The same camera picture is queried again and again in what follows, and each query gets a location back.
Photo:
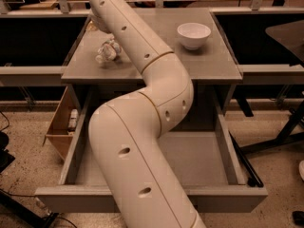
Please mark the grey cabinet with top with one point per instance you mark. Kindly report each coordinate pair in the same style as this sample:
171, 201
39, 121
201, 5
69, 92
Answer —
209, 57

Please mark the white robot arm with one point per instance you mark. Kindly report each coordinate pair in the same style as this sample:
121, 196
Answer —
124, 132

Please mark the black round table top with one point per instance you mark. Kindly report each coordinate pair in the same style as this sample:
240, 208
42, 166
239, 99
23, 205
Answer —
291, 36

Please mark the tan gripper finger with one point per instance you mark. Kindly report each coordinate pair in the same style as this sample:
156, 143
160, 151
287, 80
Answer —
98, 21

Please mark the open grey top drawer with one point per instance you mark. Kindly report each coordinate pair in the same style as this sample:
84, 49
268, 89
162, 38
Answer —
199, 150

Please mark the black drawer slide rail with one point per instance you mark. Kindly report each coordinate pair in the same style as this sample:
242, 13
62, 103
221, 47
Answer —
253, 179

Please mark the clear plastic water bottle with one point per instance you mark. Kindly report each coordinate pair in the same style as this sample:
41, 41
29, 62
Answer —
108, 51

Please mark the black stand leg right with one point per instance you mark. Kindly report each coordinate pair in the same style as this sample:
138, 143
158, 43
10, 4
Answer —
285, 136

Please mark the white ceramic bowl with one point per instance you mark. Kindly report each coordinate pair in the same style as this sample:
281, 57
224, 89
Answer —
193, 35

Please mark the black stand base left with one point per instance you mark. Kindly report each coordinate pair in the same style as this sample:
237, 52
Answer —
11, 204

